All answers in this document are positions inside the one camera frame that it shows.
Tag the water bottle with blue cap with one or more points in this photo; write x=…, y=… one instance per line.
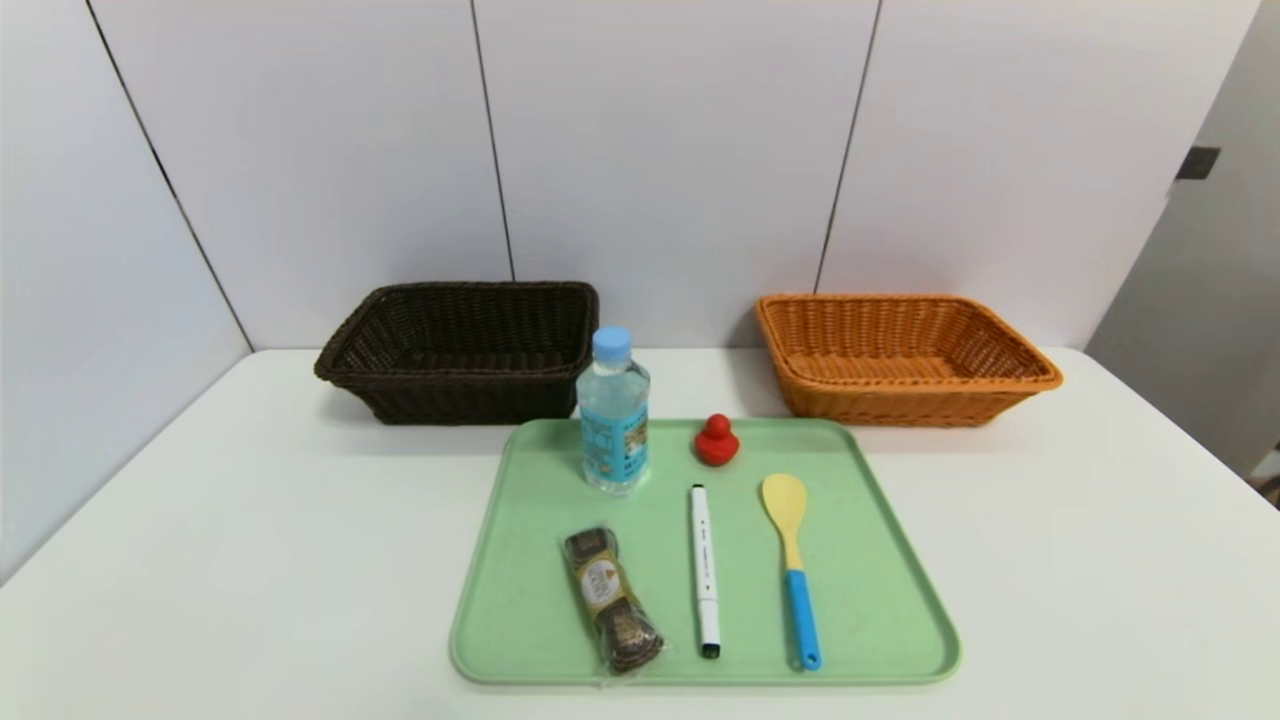
x=612, y=430

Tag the white marker pen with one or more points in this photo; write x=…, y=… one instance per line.
x=704, y=560

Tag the Ferrero Rocher chocolate pack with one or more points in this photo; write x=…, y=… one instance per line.
x=603, y=585

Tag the dark brown wicker basket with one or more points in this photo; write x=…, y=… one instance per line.
x=450, y=392

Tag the orange wicker basket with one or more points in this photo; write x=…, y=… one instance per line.
x=900, y=402

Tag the red rubber duck toy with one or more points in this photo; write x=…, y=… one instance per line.
x=716, y=445

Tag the light green plastic tray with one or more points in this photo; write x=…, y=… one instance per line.
x=860, y=600

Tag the dark wall fixture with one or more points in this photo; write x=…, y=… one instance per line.
x=1197, y=163

